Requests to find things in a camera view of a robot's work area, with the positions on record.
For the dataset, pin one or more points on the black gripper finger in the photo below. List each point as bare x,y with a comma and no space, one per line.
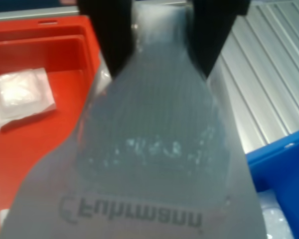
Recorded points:
112,37
214,37

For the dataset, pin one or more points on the red plastic box with bandages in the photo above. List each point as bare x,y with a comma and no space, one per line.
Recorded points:
40,49

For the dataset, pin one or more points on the white gauze bandage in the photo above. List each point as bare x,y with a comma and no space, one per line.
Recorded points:
149,124
17,97

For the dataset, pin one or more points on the blue plastic box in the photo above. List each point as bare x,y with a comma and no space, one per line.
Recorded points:
276,164

